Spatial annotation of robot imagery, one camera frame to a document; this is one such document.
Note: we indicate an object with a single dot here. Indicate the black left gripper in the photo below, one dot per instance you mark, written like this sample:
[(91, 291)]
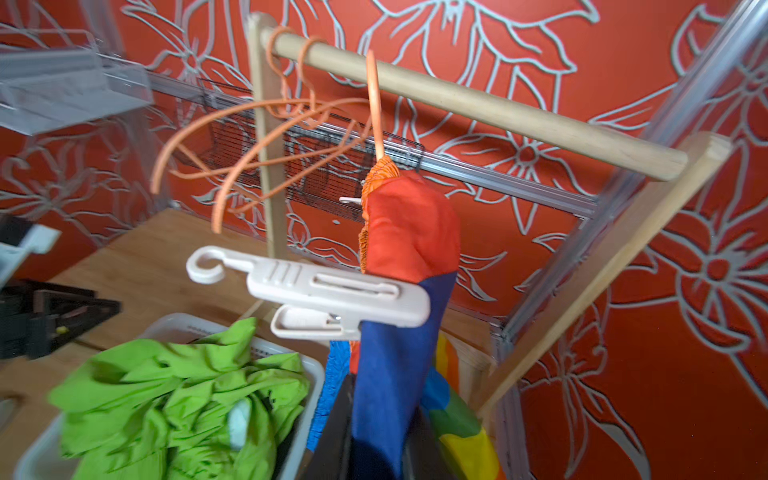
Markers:
[(38, 318)]

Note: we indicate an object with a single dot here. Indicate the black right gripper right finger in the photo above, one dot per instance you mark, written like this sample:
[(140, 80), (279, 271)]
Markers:
[(422, 457)]

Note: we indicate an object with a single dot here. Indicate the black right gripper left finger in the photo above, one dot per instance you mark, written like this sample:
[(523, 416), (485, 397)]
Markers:
[(331, 458)]

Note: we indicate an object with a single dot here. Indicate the lime green shorts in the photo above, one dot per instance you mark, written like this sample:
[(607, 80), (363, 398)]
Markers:
[(154, 410)]

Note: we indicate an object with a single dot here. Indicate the rainbow striped shorts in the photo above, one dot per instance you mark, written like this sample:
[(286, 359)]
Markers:
[(390, 407)]

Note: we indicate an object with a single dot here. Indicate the orange hanger of rainbow shorts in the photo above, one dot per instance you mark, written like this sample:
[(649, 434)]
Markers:
[(375, 104)]

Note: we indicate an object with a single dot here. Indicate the white clothespin on rainbow shorts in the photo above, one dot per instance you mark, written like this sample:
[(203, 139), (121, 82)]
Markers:
[(315, 302)]

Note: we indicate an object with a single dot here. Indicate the white plastic basket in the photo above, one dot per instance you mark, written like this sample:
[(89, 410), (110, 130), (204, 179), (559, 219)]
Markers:
[(42, 459)]

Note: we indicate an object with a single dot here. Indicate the wooden clothes rack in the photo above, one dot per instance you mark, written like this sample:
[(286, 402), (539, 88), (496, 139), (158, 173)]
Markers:
[(604, 61)]

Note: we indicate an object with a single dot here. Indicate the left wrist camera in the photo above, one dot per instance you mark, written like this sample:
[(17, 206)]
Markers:
[(21, 238)]

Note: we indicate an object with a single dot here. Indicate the clear acrylic wall bin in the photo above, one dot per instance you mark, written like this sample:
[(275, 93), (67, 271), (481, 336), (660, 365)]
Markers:
[(52, 79)]

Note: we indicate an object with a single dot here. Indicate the black wire wall basket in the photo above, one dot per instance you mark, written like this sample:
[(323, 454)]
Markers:
[(231, 137)]

